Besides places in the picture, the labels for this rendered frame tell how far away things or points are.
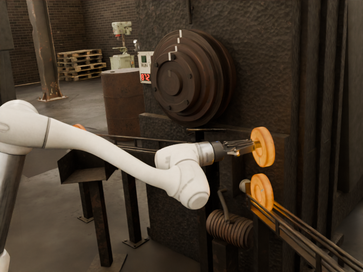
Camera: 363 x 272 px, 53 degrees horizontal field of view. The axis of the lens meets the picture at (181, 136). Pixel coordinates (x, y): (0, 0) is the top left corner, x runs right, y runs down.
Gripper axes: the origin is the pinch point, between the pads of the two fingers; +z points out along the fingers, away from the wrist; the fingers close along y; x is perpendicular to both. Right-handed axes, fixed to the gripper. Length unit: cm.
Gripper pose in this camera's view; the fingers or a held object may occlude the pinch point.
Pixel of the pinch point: (261, 142)
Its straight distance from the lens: 141.9
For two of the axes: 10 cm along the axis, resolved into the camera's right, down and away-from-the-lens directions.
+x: -1.1, -9.5, -2.9
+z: 9.7, -1.7, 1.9
